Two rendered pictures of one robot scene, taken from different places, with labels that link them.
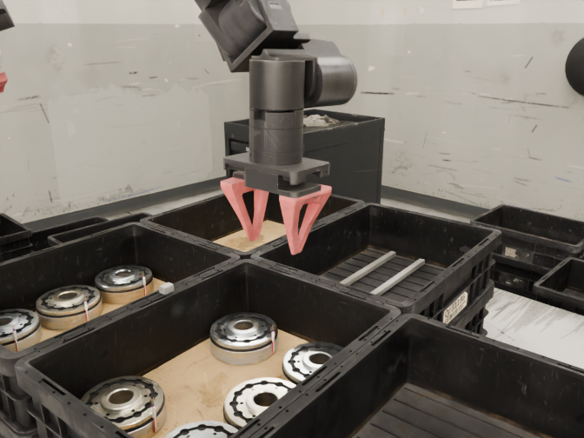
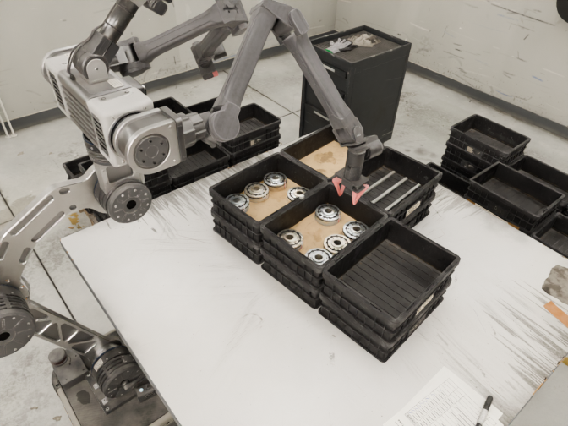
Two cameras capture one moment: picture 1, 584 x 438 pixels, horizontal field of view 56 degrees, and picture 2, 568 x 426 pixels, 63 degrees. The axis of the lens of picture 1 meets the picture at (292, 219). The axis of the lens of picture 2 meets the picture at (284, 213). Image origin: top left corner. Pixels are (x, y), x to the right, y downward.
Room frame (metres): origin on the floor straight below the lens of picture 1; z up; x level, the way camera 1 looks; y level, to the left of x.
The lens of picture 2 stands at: (-0.67, 0.13, 2.05)
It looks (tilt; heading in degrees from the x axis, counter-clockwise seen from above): 41 degrees down; 5
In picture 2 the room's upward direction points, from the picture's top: 2 degrees clockwise
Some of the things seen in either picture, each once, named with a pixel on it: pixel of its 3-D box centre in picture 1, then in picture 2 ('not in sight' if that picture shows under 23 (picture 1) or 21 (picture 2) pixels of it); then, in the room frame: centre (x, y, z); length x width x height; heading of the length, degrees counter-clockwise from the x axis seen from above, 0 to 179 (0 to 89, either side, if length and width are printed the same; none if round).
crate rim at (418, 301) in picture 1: (382, 248); (387, 178); (0.93, -0.16, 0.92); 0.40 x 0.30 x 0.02; 142
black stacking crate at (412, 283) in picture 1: (381, 275); (385, 188); (0.93, -0.16, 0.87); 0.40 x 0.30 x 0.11; 142
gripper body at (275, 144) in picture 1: (275, 142); (352, 171); (0.59, 0.02, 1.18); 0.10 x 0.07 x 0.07; 51
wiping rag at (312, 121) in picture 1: (315, 119); (364, 39); (2.65, -0.11, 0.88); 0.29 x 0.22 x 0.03; 136
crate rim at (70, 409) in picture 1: (224, 342); (324, 222); (0.61, 0.08, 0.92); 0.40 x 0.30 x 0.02; 142
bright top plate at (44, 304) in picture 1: (68, 299); (256, 189); (0.84, 0.38, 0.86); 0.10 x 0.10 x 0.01
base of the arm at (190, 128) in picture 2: not in sight; (184, 130); (0.31, 0.47, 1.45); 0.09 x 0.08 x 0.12; 46
